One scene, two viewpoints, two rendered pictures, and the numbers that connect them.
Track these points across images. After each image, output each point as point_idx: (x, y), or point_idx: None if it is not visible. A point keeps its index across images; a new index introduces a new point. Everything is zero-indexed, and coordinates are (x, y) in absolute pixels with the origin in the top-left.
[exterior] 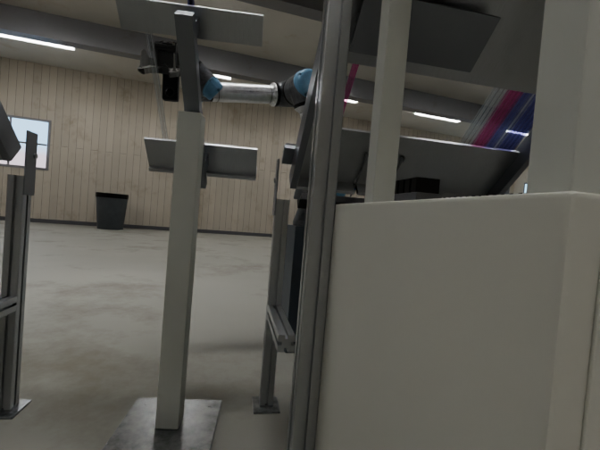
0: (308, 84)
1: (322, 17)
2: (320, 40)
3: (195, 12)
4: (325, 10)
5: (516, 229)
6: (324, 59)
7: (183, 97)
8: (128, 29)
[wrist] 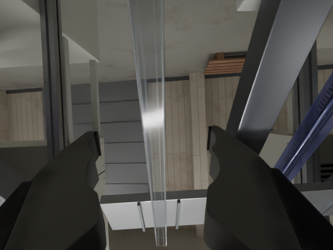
0: None
1: (302, 113)
2: (302, 98)
3: None
4: (300, 115)
5: None
6: (294, 84)
7: (249, 47)
8: (117, 195)
